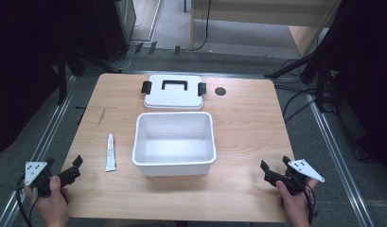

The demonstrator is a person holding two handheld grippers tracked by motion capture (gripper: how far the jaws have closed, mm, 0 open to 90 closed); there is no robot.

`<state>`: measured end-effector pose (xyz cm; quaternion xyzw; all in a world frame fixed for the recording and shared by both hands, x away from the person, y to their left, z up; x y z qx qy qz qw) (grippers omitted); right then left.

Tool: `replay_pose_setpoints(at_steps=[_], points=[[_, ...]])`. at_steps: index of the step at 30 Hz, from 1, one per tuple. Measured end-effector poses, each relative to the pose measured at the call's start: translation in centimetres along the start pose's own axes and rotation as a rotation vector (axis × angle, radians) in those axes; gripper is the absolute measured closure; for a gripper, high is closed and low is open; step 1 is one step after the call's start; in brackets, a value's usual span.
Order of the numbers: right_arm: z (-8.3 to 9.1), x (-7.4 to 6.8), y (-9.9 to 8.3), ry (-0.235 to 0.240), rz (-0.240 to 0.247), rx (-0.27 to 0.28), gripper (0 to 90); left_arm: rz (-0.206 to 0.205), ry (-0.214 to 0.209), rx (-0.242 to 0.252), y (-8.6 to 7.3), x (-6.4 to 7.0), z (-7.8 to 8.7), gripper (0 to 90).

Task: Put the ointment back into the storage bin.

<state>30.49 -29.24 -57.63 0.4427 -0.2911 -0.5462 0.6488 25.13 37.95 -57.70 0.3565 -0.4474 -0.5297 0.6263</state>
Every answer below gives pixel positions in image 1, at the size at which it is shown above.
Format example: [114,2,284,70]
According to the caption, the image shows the left hand-held gripper cable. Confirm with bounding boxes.
[13,174,36,227]

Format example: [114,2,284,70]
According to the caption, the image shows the white ointment tube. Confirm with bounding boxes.
[104,133,118,173]

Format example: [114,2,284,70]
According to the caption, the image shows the dark curtain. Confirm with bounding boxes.
[320,0,387,173]
[0,0,100,159]

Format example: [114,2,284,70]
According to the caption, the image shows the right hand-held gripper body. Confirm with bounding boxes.
[263,158,325,197]

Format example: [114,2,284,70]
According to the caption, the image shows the right hand-held gripper cable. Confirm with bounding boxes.
[303,183,317,225]

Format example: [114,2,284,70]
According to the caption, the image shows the hand-held gripper cable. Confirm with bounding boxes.
[13,174,36,227]
[303,183,317,225]

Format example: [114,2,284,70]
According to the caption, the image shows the white plastic storage box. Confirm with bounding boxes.
[132,111,218,177]

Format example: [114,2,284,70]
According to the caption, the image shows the dark cabinet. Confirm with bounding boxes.
[86,0,137,63]

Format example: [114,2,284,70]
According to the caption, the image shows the black floor cables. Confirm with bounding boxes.
[280,60,337,125]

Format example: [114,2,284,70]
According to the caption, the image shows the metal floor rail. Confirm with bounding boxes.
[0,75,78,227]
[303,82,378,227]

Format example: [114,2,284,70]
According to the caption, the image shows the light wooden furniture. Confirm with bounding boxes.
[189,0,343,59]

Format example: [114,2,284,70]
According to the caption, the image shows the black metal stand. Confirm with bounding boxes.
[55,44,88,107]

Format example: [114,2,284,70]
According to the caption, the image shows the person's left hand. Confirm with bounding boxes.
[24,175,70,227]

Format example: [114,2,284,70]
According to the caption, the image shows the black hanging cable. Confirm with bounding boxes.
[194,0,213,52]

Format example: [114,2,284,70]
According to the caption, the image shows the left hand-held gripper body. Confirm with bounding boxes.
[24,161,81,198]

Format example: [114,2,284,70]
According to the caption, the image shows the person's right hand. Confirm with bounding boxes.
[274,179,319,227]

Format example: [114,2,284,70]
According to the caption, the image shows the white floor cable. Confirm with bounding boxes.
[116,46,132,71]

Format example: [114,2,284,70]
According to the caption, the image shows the black tripod stand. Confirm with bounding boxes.
[264,31,337,113]

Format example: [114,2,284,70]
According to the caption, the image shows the white lid with black handle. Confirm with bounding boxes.
[140,74,207,112]

